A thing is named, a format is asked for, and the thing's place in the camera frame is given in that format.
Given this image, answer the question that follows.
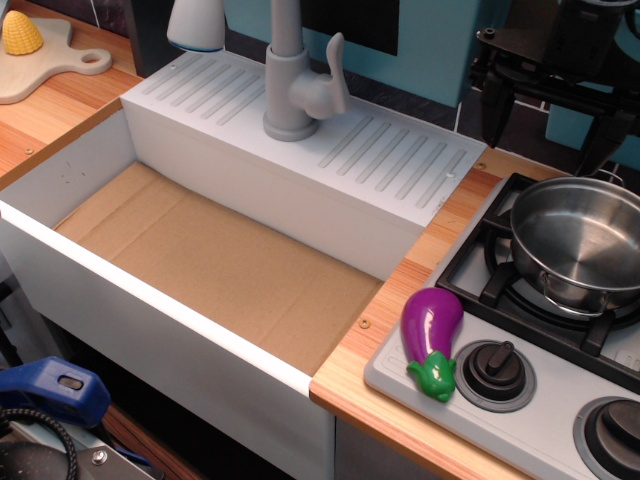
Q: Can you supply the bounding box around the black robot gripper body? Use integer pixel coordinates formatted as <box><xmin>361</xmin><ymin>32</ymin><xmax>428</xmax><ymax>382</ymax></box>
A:
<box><xmin>471</xmin><ymin>1</ymin><xmax>639</xmax><ymax>117</ymax></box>

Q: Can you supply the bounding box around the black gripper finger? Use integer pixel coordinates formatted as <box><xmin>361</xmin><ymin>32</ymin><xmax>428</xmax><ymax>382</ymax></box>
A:
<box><xmin>480</xmin><ymin>71</ymin><xmax>515</xmax><ymax>148</ymax></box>
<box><xmin>575</xmin><ymin>111</ymin><xmax>628</xmax><ymax>176</ymax></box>

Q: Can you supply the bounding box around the stainless steel pot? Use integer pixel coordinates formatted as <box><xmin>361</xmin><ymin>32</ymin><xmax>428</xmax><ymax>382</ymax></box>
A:
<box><xmin>510</xmin><ymin>177</ymin><xmax>639</xmax><ymax>317</ymax></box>

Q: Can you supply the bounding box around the white toy sink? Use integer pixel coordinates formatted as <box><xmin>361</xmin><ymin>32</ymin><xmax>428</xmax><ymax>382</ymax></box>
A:
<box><xmin>1</xmin><ymin>53</ymin><xmax>483</xmax><ymax>479</ymax></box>

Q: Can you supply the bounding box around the black burner grate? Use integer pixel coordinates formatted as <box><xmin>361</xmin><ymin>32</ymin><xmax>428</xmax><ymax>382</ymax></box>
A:
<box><xmin>436</xmin><ymin>174</ymin><xmax>639</xmax><ymax>393</ymax></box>

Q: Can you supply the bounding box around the grey toy faucet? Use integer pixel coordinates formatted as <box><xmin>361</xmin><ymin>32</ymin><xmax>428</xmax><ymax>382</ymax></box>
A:
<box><xmin>167</xmin><ymin>1</ymin><xmax>350</xmax><ymax>142</ymax></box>

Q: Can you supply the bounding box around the purple toy eggplant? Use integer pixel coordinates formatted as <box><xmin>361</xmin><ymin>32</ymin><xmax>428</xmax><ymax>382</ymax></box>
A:
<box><xmin>400</xmin><ymin>287</ymin><xmax>464</xmax><ymax>403</ymax></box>

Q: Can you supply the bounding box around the black stove knob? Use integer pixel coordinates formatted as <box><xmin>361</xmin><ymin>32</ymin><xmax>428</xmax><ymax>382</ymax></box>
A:
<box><xmin>455</xmin><ymin>340</ymin><xmax>537</xmax><ymax>414</ymax></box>
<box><xmin>573</xmin><ymin>397</ymin><xmax>639</xmax><ymax>479</ymax></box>

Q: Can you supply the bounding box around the grey toy stove top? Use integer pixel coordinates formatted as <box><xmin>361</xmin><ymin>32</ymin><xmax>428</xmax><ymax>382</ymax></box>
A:
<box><xmin>364</xmin><ymin>174</ymin><xmax>639</xmax><ymax>479</ymax></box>

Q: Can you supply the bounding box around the brown cardboard sheet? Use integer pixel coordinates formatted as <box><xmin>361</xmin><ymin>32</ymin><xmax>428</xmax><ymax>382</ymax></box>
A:
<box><xmin>57</xmin><ymin>163</ymin><xmax>381</xmax><ymax>375</ymax></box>

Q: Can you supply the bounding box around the light wooden cutting board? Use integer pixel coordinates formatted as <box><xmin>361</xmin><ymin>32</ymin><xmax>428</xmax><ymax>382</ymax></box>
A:
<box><xmin>1</xmin><ymin>17</ymin><xmax>112</xmax><ymax>105</ymax></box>

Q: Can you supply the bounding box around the yellow toy corn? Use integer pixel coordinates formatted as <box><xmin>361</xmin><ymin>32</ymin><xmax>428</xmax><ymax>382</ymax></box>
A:
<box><xmin>2</xmin><ymin>10</ymin><xmax>44</xmax><ymax>56</ymax></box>

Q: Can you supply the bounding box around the blue clamp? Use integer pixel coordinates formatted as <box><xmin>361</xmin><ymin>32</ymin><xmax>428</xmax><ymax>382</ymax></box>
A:
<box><xmin>1</xmin><ymin>356</ymin><xmax>111</xmax><ymax>428</ymax></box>

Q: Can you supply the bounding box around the grey metal bracket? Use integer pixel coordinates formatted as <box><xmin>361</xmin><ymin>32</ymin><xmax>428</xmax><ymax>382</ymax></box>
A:
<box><xmin>1</xmin><ymin>422</ymin><xmax>166</xmax><ymax>479</ymax></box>

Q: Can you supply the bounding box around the black braided cable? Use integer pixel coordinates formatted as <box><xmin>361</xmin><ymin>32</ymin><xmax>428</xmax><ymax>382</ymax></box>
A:
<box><xmin>0</xmin><ymin>407</ymin><xmax>80</xmax><ymax>480</ymax></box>

